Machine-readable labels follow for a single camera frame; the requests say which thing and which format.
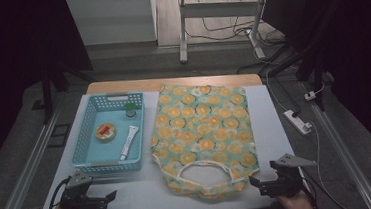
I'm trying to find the thin white cable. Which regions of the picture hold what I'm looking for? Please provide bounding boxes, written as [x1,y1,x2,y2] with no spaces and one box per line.
[308,120,325,189]

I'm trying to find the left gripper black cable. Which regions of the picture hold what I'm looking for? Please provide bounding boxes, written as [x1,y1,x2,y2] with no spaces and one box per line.
[40,176,74,209]

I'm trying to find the orange patterned cloth bag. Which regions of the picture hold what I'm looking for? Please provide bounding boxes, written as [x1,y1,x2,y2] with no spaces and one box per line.
[145,76,263,205]

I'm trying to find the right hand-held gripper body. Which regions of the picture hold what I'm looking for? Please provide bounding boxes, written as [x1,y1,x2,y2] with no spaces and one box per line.
[267,151,319,200]

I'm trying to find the aluminium rail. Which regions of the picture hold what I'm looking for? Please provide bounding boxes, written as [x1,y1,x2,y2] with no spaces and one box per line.
[0,93,77,209]
[299,75,371,209]

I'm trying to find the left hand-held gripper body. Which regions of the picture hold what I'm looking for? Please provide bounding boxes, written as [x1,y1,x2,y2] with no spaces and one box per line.
[56,167,110,209]

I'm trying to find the blue plastic basket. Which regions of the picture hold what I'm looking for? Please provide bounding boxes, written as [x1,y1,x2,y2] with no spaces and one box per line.
[65,91,152,178]

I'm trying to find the person's right hand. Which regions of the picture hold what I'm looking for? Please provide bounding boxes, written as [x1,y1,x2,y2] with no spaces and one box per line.
[275,189,314,209]

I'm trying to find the tangle of black floor cables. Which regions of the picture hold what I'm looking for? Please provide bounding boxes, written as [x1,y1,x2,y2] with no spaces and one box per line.
[182,0,287,53]

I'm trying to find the white power strip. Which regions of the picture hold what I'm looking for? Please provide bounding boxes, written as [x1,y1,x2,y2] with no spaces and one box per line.
[282,108,314,138]

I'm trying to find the small green-capped bottle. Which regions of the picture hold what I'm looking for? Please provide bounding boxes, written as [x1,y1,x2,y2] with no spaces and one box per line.
[123,101,137,119]

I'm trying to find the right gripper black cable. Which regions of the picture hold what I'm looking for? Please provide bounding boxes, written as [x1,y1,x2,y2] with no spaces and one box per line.
[299,164,351,209]

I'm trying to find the dark curtain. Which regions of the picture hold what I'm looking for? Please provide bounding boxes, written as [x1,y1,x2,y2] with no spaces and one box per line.
[0,0,102,182]
[262,0,371,174]

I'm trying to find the round gold tin red label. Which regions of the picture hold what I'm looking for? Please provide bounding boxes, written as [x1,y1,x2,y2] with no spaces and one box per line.
[94,121,118,144]

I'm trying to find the white floor cable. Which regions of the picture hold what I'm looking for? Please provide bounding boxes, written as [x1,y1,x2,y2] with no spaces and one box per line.
[252,40,293,117]

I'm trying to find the white table mat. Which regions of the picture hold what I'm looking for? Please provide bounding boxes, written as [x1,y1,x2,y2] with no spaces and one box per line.
[27,77,309,209]

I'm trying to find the small white adaptor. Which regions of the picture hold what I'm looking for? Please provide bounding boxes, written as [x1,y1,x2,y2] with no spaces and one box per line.
[303,89,318,102]

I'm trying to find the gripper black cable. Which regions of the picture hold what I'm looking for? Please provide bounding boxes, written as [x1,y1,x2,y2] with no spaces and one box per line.
[40,176,74,209]
[299,164,351,209]

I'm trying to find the black metal stand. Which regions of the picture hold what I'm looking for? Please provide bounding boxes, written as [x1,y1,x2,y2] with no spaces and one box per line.
[37,53,99,126]
[258,31,342,116]

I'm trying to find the white ointment tube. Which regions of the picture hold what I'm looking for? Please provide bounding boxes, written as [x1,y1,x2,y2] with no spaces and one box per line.
[116,123,143,162]

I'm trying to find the black floor plate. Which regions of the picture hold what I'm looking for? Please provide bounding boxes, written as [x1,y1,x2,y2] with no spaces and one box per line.
[45,123,73,149]

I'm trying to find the white cabinet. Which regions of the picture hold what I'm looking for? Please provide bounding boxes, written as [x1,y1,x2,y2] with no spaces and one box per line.
[64,0,159,50]

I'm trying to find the white-legged desk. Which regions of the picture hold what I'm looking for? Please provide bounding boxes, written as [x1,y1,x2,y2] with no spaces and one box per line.
[64,0,314,74]

